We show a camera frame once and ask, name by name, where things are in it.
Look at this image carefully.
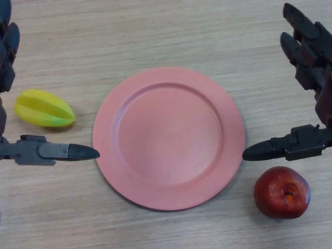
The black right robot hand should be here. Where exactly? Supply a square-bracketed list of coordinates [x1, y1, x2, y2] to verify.
[242, 3, 332, 161]

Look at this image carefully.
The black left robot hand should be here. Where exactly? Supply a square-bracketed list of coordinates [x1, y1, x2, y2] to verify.
[0, 0, 101, 166]

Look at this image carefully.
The yellow green starfruit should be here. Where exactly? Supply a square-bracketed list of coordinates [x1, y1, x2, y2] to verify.
[13, 89, 76, 128]

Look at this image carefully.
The pink round plate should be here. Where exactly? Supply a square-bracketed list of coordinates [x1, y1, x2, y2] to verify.
[92, 66, 246, 211]

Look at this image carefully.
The red apple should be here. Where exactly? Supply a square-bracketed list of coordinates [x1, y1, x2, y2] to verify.
[253, 166, 311, 220]

